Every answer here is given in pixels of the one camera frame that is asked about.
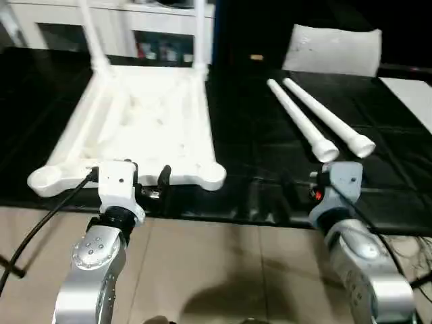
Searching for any white cabinet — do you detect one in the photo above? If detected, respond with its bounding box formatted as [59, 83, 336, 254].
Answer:
[0, 0, 215, 65]

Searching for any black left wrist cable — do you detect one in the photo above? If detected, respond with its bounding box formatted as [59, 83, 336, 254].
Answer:
[0, 170, 99, 288]

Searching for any black metal rod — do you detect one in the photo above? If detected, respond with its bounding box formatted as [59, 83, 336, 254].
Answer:
[0, 254, 26, 279]

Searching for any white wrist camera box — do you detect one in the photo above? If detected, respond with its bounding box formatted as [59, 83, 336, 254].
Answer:
[308, 161, 364, 231]
[97, 161, 147, 227]

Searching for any white plastic table top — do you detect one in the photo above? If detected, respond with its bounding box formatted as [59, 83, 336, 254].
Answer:
[26, 62, 227, 198]

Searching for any white flat board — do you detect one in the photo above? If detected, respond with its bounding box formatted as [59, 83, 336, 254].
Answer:
[378, 76, 432, 134]

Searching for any white plastic table leg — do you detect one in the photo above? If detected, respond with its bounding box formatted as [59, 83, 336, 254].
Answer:
[192, 0, 211, 77]
[282, 77, 377, 159]
[79, 0, 111, 74]
[266, 78, 340, 162]

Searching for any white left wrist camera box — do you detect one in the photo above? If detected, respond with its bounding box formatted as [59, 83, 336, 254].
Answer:
[97, 161, 147, 227]

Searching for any black mat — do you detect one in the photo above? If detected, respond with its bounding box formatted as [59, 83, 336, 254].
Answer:
[0, 47, 432, 237]

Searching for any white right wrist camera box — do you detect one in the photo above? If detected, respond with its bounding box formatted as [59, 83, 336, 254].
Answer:
[308, 161, 364, 231]

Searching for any black bar with red light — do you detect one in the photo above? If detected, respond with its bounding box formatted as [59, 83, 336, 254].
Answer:
[379, 65, 432, 74]

